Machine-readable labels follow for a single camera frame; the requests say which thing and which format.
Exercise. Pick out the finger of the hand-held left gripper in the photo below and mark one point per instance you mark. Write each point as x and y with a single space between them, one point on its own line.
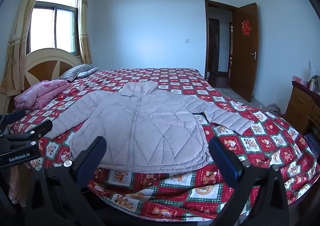
40 127
15 115

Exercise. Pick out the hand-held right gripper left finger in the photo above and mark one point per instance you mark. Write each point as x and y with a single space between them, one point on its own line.
96 150

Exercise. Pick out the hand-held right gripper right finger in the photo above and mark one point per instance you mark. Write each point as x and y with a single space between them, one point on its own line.
225 158

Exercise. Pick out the beige quilted down jacket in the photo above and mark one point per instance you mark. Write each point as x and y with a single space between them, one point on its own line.
150 128

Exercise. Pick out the heap of clothes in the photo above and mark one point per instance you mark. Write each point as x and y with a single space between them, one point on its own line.
273 109

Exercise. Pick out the red checked printed bedspread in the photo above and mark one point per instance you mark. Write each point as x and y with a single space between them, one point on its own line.
250 140

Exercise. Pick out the pink folded blanket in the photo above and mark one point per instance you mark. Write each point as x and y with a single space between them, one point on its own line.
40 93

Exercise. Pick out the striped pillow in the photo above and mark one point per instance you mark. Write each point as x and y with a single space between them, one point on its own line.
75 72

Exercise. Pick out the cream and wood headboard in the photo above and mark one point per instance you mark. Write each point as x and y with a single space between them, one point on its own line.
50 58

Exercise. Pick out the wide yellow floral curtain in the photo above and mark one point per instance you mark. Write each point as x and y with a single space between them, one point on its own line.
20 40

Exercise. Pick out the grey dotted pillow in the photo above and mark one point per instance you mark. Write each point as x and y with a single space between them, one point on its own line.
90 70

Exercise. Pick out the brown wooden door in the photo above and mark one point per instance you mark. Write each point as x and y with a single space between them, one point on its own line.
243 70

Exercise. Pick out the wooden dresser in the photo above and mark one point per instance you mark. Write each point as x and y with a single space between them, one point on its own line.
300 105

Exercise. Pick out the pink box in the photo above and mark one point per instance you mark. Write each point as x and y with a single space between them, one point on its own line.
297 80

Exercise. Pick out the red paper door decoration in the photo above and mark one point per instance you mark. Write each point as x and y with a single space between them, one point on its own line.
246 28

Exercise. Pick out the brown door frame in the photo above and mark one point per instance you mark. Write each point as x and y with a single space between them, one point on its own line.
206 40

